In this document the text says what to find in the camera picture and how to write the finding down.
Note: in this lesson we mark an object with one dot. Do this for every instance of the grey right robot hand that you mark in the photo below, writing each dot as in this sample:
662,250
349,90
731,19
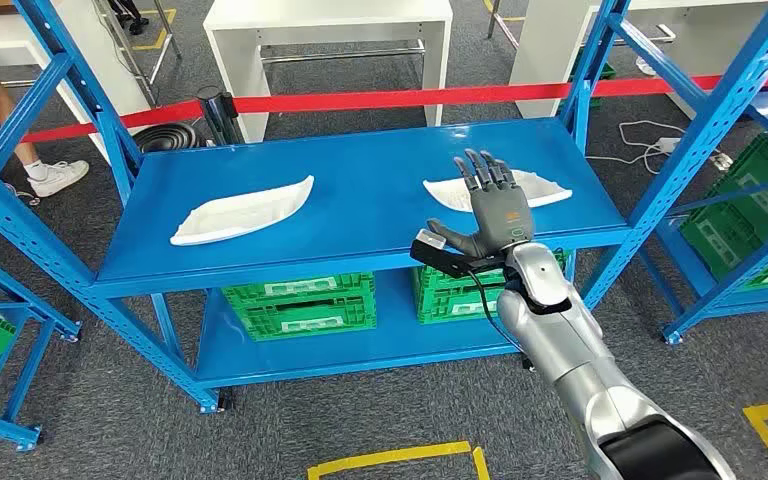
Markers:
496,218

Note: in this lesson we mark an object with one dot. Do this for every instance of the white curved plastic part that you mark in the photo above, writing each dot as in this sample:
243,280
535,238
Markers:
238,215
543,192

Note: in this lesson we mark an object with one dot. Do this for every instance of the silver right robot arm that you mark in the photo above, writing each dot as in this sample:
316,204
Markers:
576,344

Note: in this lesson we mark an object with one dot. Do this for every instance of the red barrier tape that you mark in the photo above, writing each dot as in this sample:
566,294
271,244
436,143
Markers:
390,99

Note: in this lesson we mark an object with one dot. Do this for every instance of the white table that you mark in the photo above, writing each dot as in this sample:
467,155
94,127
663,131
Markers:
324,13
0,40
550,40

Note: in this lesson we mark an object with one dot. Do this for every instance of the white power strip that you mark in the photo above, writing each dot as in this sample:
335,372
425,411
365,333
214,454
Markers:
670,144

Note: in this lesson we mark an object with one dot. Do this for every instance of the black ribbed round base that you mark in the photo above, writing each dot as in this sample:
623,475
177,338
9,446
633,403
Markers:
165,138

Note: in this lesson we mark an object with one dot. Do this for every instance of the person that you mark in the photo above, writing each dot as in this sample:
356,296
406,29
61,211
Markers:
0,112

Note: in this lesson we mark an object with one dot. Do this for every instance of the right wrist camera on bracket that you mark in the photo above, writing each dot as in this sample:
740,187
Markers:
444,262

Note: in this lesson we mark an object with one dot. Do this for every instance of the black stanchion post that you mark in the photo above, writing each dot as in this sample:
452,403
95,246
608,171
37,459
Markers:
218,116

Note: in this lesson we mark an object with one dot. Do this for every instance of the steel leg frame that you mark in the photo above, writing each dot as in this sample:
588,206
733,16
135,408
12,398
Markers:
131,63

